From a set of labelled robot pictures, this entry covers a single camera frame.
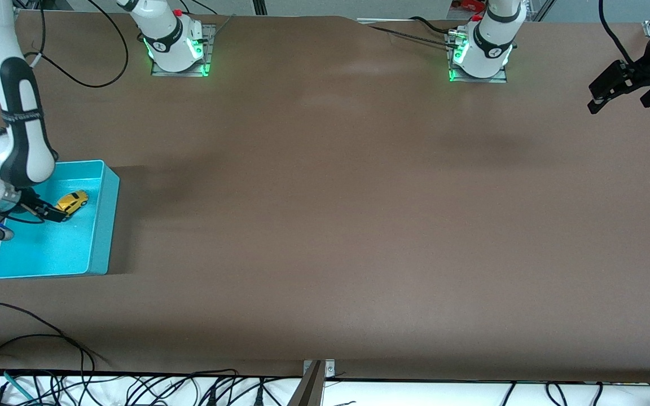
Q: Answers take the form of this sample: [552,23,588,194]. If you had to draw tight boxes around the yellow beetle toy car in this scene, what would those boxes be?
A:
[56,191,89,215]

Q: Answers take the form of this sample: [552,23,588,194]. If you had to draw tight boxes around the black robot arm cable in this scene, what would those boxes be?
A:
[598,0,637,67]
[23,0,129,89]

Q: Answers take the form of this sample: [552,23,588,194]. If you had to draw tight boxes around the black base power cable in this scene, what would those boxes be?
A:
[367,16,461,48]

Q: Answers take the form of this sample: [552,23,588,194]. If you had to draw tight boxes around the long black looped cable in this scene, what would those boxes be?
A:
[0,303,100,376]

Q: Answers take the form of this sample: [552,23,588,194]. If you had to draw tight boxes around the turquoise plastic bin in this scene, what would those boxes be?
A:
[0,160,121,279]

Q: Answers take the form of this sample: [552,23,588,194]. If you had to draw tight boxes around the metal table edge bracket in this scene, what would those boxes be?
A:
[288,359,336,406]

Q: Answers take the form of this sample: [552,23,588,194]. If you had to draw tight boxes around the teal cable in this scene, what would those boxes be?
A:
[0,368,41,405]

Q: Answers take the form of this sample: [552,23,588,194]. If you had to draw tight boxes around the tangled black cable bundle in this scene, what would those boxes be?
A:
[0,369,297,406]

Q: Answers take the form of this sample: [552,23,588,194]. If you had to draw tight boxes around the thin black hanging cables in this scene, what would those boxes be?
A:
[500,382,605,406]

